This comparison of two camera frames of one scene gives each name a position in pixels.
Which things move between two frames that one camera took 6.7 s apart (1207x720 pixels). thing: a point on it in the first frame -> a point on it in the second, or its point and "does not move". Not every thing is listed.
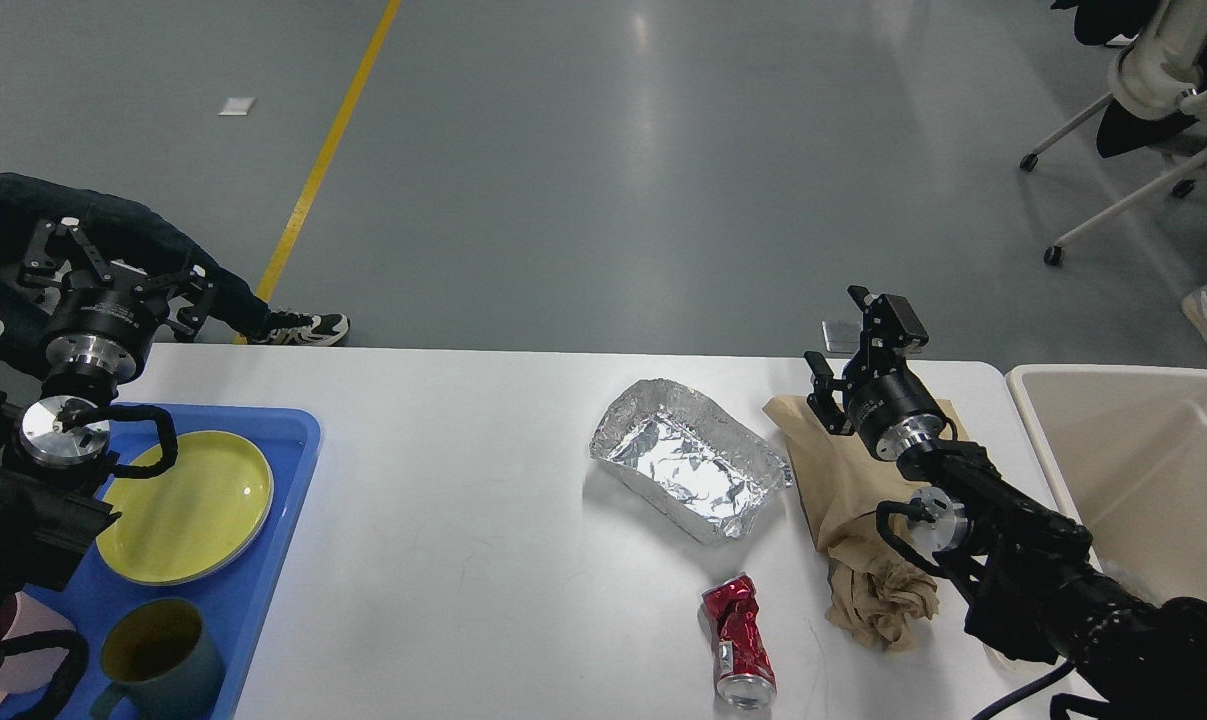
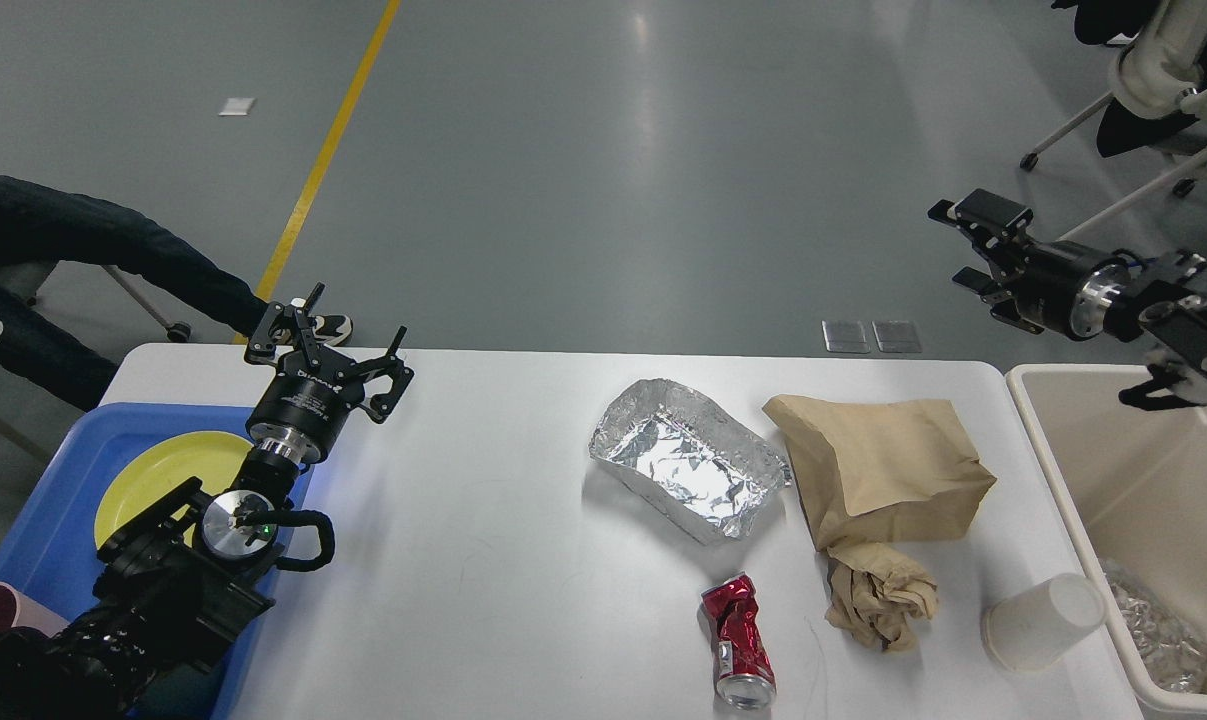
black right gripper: [893, 409] -> [1071, 288]
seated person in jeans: [0, 211] does not move
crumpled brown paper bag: [877, 592] does not move
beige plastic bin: [1150, 461] does not move
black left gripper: [98, 335] -> [307, 405]
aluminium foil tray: [690, 457] does not move
